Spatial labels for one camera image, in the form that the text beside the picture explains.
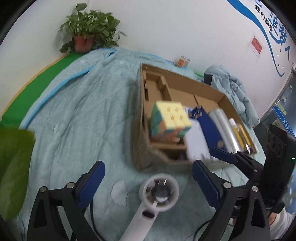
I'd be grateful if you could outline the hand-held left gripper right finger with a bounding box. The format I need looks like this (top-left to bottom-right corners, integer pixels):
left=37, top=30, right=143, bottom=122
left=193, top=159, right=271, bottom=241

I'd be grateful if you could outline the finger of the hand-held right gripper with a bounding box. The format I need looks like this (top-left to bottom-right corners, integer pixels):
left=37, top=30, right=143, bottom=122
left=209, top=147, right=265, bottom=183

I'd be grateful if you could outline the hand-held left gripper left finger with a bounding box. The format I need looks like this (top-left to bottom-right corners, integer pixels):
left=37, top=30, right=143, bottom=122
left=27, top=161, right=105, bottom=241

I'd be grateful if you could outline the yellow label jar black lid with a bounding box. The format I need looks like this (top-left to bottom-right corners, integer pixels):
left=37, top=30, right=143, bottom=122
left=232, top=124, right=252, bottom=154

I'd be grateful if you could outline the colourful cartoon game box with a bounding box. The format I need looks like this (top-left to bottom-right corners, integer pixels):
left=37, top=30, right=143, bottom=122
left=184, top=120, right=219, bottom=163

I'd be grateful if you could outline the dark blue card box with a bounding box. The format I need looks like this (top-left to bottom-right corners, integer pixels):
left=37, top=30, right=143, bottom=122
left=189, top=105, right=225, bottom=151

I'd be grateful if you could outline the silver tin can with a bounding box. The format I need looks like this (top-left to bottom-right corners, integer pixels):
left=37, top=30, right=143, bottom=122
left=207, top=109, right=242, bottom=153

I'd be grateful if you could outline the white handheld fan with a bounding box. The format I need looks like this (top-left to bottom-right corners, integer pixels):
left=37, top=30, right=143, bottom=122
left=120, top=173, right=179, bottom=241

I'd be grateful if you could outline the pastel puzzle cube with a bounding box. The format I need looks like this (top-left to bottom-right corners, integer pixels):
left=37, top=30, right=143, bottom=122
left=149, top=101, right=193, bottom=143

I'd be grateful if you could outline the large cardboard box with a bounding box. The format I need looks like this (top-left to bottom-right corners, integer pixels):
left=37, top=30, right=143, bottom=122
left=132, top=62, right=258, bottom=172

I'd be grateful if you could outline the person's right forearm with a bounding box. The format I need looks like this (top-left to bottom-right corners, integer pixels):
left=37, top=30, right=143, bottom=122
left=268, top=207, right=296, bottom=240

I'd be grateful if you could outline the glass door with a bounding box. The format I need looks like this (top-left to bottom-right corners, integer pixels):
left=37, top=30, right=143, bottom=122
left=260, top=70, right=296, bottom=139

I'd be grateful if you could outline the light blue padded jacket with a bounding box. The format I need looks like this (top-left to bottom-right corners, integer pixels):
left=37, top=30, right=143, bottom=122
left=203, top=65, right=260, bottom=127

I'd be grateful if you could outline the light blue quilted blanket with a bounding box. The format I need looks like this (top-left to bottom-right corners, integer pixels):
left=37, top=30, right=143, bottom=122
left=0, top=46, right=266, bottom=241

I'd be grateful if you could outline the large leafy green plant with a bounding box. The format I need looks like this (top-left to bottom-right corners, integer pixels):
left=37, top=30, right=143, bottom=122
left=0, top=127, right=36, bottom=222

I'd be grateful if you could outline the orange glass jar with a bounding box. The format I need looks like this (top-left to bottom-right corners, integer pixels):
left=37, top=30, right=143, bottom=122
left=177, top=56, right=190, bottom=68

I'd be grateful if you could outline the green mat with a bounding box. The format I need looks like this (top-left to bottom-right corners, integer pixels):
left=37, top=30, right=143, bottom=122
left=0, top=53, right=89, bottom=129

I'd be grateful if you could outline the potted plant orange pot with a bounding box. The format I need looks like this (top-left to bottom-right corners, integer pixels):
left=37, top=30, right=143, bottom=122
left=59, top=3, right=126, bottom=54

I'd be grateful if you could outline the black cable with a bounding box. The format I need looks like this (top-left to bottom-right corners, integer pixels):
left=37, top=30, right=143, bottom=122
left=192, top=218, right=216, bottom=239
left=89, top=202, right=99, bottom=241

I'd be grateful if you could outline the red wall sign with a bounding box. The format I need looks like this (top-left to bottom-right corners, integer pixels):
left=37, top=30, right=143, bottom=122
left=250, top=35, right=264, bottom=56

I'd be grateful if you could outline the blue wall decal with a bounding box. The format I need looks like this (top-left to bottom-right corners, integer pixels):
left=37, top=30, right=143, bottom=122
left=227, top=0, right=296, bottom=77

